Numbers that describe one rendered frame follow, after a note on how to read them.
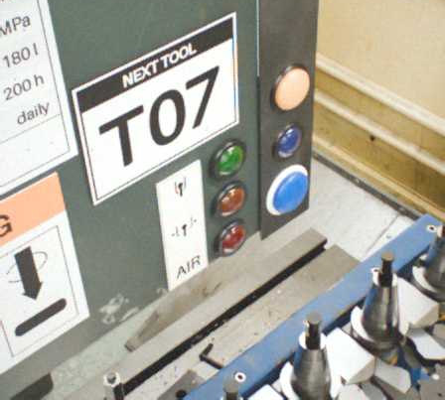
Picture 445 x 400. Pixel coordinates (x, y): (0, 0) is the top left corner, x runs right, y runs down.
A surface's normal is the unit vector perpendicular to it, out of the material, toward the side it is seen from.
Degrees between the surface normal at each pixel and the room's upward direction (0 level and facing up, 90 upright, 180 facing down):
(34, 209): 90
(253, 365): 0
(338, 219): 24
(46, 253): 90
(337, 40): 89
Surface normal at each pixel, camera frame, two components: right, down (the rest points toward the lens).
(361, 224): -0.33, -0.50
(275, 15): 0.66, 0.48
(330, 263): -0.04, -0.75
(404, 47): -0.75, 0.46
